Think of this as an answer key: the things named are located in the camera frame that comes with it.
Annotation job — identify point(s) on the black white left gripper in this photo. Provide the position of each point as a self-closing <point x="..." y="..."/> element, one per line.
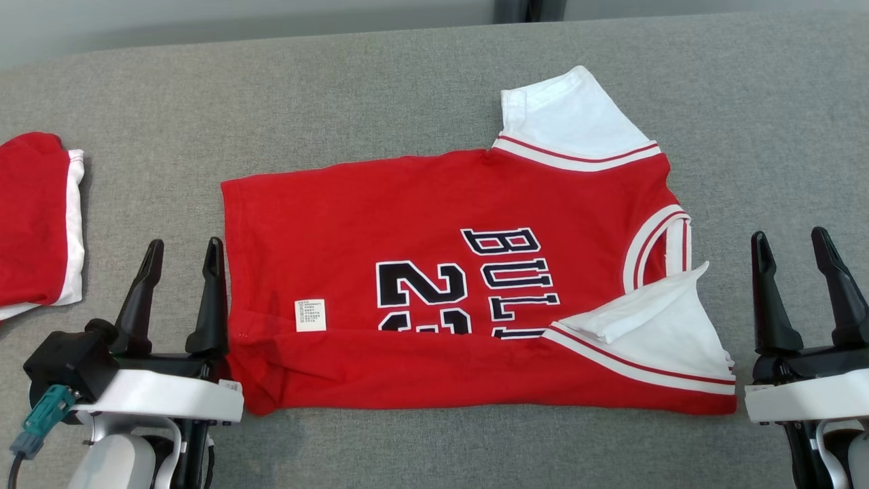
<point x="170" y="397"/>

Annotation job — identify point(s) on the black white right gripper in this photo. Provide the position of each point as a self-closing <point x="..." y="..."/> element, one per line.
<point x="808" y="397"/>

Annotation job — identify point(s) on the red Bulls jersey shirt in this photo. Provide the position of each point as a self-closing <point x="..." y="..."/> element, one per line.
<point x="380" y="210"/>

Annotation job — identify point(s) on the red garment with white trim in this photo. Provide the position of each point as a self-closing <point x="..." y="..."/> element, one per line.
<point x="34" y="217"/>

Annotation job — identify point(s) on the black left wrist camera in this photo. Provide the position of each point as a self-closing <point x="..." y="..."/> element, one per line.
<point x="68" y="360"/>

